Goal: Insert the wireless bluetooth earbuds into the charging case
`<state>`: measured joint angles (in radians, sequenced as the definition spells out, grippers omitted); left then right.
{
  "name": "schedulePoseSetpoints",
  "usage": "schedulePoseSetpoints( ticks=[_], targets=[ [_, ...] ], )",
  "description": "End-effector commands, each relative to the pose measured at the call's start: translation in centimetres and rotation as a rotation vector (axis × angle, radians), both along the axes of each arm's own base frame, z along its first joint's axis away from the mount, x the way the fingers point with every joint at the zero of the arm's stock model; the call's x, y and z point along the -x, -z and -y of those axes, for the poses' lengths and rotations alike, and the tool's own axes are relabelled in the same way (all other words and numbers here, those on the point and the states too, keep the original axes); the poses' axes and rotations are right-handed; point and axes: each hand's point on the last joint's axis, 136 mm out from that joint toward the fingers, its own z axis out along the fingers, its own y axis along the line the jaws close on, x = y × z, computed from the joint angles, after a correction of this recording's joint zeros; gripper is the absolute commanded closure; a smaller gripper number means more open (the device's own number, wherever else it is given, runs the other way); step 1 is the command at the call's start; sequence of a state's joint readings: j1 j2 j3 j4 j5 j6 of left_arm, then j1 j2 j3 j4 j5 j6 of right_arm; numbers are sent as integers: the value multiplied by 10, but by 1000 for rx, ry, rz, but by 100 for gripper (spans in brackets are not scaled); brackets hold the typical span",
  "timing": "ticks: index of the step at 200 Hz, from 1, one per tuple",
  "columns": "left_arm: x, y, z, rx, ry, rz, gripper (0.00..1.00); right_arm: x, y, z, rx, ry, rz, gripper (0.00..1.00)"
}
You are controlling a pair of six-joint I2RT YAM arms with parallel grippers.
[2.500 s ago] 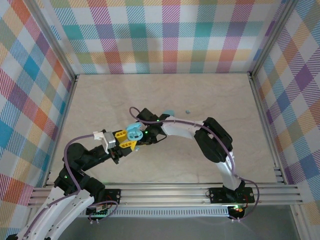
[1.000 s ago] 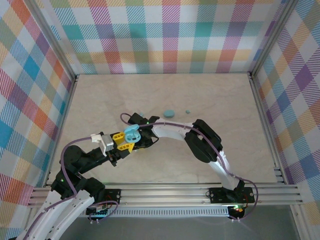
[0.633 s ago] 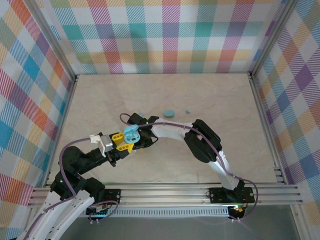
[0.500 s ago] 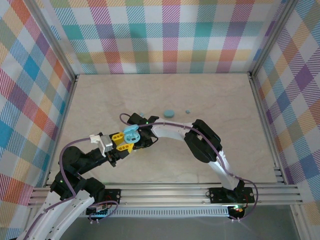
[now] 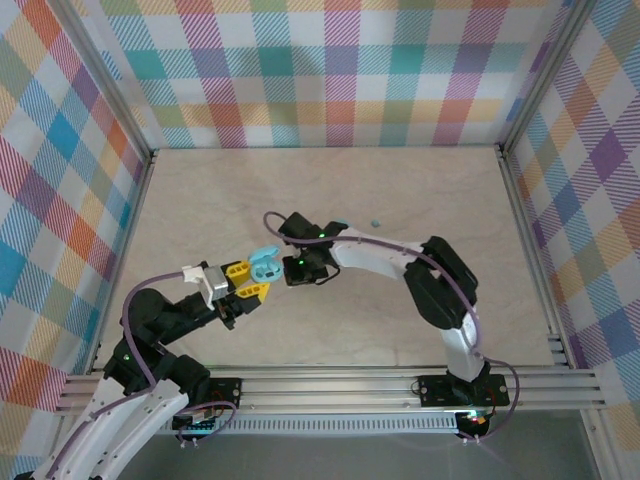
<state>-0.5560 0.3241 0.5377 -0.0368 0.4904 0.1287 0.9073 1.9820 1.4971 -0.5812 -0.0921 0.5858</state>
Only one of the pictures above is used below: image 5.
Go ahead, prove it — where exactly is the electronics board with green lights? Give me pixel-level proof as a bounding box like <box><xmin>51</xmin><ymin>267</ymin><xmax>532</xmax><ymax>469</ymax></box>
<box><xmin>172</xmin><ymin>412</ymin><xmax>221</xmax><ymax>437</ymax></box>

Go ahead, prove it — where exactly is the electronics board with orange part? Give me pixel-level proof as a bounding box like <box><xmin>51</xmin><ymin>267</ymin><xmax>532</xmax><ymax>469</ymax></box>
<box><xmin>457</xmin><ymin>409</ymin><xmax>494</xmax><ymax>437</ymax></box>

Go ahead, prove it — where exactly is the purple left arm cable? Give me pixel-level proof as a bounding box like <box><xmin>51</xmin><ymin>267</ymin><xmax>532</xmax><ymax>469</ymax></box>
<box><xmin>47</xmin><ymin>271</ymin><xmax>189</xmax><ymax>480</ymax></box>

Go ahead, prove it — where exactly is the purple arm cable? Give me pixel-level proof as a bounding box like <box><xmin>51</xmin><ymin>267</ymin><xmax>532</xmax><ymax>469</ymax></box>
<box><xmin>47</xmin><ymin>271</ymin><xmax>189</xmax><ymax>480</ymax></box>
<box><xmin>263</xmin><ymin>211</ymin><xmax>521</xmax><ymax>444</ymax></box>

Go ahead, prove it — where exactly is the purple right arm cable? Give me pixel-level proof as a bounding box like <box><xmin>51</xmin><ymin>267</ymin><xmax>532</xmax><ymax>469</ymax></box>
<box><xmin>263</xmin><ymin>211</ymin><xmax>521</xmax><ymax>444</ymax></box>

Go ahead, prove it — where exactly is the aluminium base rail beam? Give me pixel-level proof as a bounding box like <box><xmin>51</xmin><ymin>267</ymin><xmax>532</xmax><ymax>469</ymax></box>
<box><xmin>53</xmin><ymin>364</ymin><xmax>609</xmax><ymax>416</ymax></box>

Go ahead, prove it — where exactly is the grey slotted cable duct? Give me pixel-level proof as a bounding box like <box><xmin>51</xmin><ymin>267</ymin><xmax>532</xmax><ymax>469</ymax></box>
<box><xmin>172</xmin><ymin>416</ymin><xmax>462</xmax><ymax>437</ymax></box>

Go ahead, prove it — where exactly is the aluminium frame corner post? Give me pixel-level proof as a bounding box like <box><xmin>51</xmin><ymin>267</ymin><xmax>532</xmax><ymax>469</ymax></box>
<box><xmin>53</xmin><ymin>0</ymin><xmax>157</xmax><ymax>164</ymax></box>
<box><xmin>494</xmin><ymin>0</ymin><xmax>604</xmax><ymax>156</ymax></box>

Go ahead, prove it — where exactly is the aluminium frame leg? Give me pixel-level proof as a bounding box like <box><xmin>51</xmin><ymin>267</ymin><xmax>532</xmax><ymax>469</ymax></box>
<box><xmin>579</xmin><ymin>407</ymin><xmax>619</xmax><ymax>480</ymax></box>

